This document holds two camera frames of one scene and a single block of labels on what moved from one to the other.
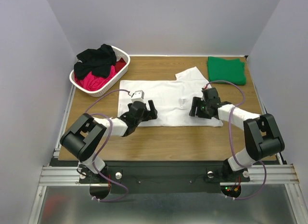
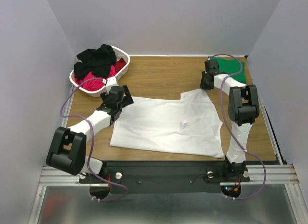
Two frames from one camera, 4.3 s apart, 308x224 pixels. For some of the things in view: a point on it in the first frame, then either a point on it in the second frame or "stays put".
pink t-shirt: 90,82 stays put
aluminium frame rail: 277,174 stays put
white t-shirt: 173,99 → 189,125
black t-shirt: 98,61 stays put
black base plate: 164,177 stays put
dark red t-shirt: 120,64 stays put
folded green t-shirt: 232,70 stays put
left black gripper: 152,113 → 127,99
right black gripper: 197,108 → 205,82
